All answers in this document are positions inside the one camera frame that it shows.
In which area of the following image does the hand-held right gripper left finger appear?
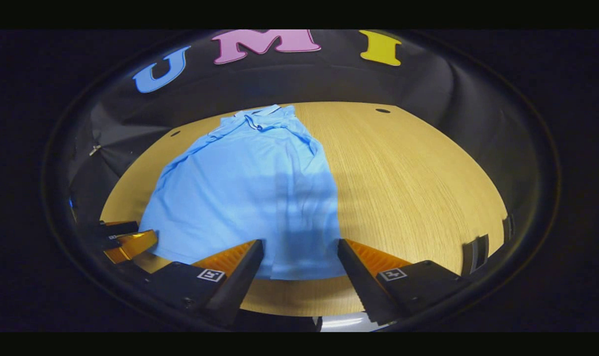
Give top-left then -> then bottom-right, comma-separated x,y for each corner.
143,239 -> 265,328

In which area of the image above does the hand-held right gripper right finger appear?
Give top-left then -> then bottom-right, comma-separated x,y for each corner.
337,238 -> 473,327

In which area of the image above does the light blue T-shirt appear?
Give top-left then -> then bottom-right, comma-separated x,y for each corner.
138,104 -> 347,281

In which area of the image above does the dark ribbed object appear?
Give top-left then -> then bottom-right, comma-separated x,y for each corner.
461,234 -> 490,276

